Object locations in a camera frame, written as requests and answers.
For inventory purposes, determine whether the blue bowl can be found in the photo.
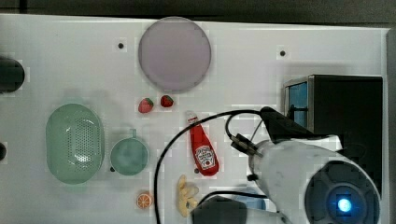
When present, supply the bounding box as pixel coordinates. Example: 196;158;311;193
233;187;266;210

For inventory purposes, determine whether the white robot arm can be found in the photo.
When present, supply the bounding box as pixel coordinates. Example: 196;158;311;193
191;106;381;224

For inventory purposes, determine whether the green perforated colander basket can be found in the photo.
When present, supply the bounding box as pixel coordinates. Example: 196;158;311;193
46;104;105;185

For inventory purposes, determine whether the purple round plate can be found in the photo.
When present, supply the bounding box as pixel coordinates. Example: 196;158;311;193
138;17;212;92

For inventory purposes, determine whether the toy orange slice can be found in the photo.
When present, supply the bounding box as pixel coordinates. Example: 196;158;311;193
136;191;153;209

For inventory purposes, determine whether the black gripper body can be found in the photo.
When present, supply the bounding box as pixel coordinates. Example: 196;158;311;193
260;106;314;144

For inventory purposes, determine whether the green mug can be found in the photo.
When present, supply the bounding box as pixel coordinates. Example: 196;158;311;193
110;129;149;176

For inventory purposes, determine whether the peeled toy banana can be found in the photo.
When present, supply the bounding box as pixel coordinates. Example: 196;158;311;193
177;175;199;217

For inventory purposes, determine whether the light red toy strawberry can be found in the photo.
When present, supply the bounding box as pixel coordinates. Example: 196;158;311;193
138;98;154;114

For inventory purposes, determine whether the red ketchup bottle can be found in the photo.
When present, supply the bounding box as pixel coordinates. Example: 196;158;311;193
190;124;219;176

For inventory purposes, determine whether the black cylinder post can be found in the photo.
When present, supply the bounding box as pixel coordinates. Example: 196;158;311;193
0;57;25;93

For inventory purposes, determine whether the oven door with black handle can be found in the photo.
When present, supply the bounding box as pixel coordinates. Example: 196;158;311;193
284;77;314;132

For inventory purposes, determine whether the dark red toy strawberry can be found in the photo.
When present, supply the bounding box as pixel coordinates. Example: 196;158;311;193
161;95;174;107

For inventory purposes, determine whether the black toaster oven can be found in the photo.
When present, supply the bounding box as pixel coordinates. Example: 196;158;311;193
283;74;384;197

